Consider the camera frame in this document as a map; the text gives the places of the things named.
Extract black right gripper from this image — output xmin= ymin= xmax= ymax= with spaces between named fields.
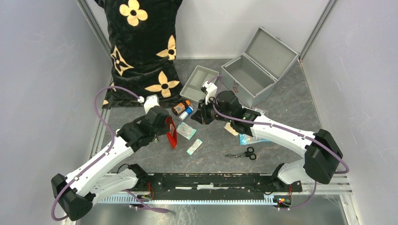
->
xmin=191 ymin=96 xmax=233 ymax=125

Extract red first aid pouch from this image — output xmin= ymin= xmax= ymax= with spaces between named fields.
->
xmin=166 ymin=116 xmax=177 ymax=149

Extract teal plaster strip packets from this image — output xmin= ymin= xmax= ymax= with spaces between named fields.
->
xmin=177 ymin=122 xmax=197 ymax=140

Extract silver metal case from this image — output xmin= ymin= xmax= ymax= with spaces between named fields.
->
xmin=221 ymin=27 xmax=300 ymax=107

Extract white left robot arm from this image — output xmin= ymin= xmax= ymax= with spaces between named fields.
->
xmin=51 ymin=106 xmax=172 ymax=221

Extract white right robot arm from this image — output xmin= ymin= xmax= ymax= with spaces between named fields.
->
xmin=191 ymin=91 xmax=347 ymax=191

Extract grey plastic divider tray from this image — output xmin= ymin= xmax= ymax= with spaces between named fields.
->
xmin=180 ymin=66 xmax=219 ymax=103

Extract amber pill bottle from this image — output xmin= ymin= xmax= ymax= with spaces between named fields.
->
xmin=171 ymin=100 xmax=191 ymax=116

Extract blue gauze packet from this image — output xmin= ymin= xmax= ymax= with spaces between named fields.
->
xmin=238 ymin=134 xmax=270 ymax=145

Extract clear bag of wipes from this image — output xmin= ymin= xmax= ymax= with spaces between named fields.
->
xmin=252 ymin=107 xmax=265 ymax=115

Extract black floral velvet cloth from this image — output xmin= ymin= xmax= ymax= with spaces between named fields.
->
xmin=97 ymin=0 xmax=183 ymax=109

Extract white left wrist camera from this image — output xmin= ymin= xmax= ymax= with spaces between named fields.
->
xmin=138 ymin=95 xmax=160 ymax=114

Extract black handled scissors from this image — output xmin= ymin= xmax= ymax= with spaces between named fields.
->
xmin=225 ymin=147 xmax=257 ymax=160

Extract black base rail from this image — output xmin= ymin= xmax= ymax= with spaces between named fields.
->
xmin=132 ymin=173 xmax=303 ymax=200

